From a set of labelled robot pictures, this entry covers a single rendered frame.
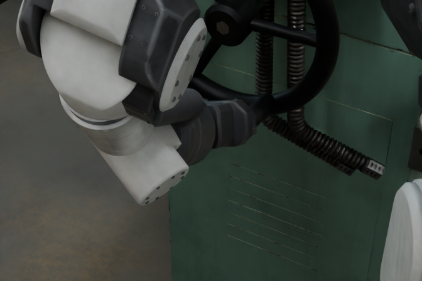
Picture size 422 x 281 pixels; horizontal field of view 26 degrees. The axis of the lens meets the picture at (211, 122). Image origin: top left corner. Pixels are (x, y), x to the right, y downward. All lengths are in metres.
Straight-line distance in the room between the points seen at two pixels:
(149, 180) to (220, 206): 0.75
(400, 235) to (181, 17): 0.22
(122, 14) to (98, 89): 0.08
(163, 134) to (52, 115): 1.40
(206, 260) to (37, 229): 0.43
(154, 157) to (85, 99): 0.23
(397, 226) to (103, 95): 0.24
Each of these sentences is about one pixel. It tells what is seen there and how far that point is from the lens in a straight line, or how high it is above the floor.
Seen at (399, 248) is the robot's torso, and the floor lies 0.95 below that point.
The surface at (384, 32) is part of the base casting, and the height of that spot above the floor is 0.73.
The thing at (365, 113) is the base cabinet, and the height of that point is 0.59.
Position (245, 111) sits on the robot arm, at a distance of 1.09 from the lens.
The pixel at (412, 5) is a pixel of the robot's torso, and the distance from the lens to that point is 0.58.
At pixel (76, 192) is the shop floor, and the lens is 2.11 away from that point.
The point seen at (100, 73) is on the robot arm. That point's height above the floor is 1.04.
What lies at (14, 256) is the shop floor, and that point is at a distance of 1.99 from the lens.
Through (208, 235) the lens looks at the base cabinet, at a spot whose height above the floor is 0.19.
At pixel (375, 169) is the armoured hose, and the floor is 0.57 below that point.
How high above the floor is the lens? 1.44
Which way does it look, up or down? 39 degrees down
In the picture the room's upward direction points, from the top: straight up
